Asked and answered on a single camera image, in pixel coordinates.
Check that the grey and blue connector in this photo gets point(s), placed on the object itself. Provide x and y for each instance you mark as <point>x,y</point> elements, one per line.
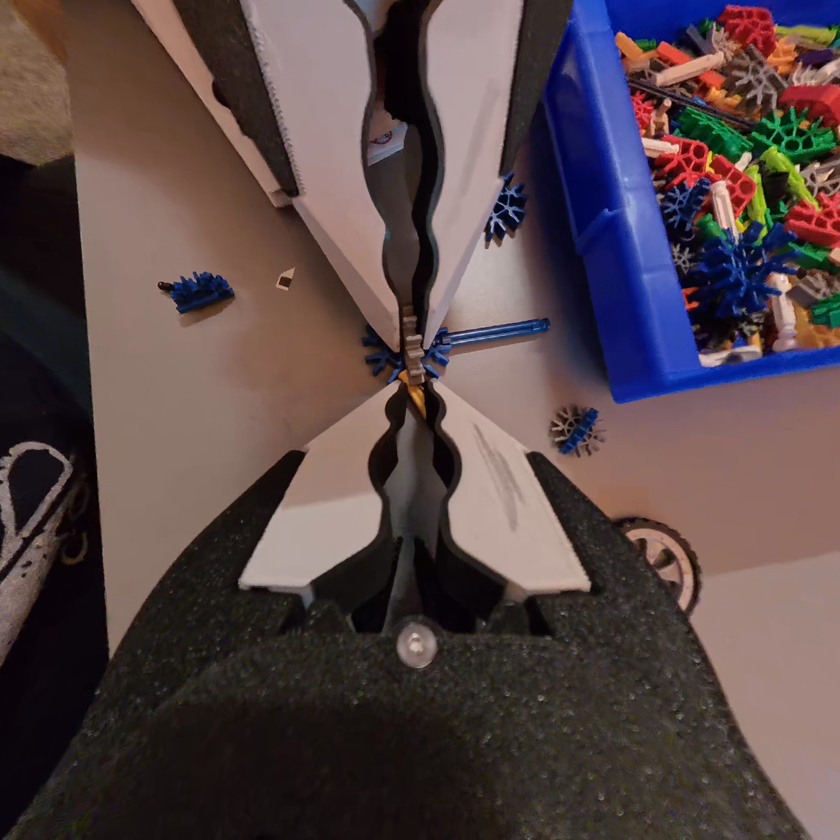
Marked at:
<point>577,430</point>

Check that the grey toy wheel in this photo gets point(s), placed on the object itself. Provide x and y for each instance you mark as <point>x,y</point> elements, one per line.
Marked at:
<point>663,558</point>

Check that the yellow plastic rod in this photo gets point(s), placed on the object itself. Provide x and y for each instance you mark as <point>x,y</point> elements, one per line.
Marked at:
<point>417,395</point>

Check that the grey snowflake connector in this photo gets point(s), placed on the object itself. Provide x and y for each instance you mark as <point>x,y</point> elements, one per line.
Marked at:
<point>413,348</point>

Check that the blue plastic bin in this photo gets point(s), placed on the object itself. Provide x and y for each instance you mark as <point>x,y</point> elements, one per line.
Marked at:
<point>590,262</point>

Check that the blue double snowflake connector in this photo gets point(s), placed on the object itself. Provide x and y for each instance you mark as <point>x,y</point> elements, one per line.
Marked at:
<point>505,210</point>

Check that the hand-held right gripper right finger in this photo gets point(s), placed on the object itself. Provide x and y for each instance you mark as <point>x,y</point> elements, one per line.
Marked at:
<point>505,518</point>

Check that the pile of colourful construction pieces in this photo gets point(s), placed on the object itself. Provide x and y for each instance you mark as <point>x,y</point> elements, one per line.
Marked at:
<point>735,164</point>

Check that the toy instruction booklet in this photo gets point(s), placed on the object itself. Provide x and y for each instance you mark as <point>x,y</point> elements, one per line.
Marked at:
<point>387,148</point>

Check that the small paper scrap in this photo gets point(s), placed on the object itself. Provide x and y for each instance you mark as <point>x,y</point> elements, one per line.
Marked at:
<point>285,280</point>

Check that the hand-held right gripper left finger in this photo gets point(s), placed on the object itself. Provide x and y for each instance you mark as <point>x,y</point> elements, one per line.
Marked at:
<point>315,525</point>

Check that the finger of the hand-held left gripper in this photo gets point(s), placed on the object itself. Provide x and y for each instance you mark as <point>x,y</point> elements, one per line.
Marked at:
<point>328,131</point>
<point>472,98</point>

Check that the blue connector with black peg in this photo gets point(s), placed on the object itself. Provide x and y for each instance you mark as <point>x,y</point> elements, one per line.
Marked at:
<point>200,292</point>

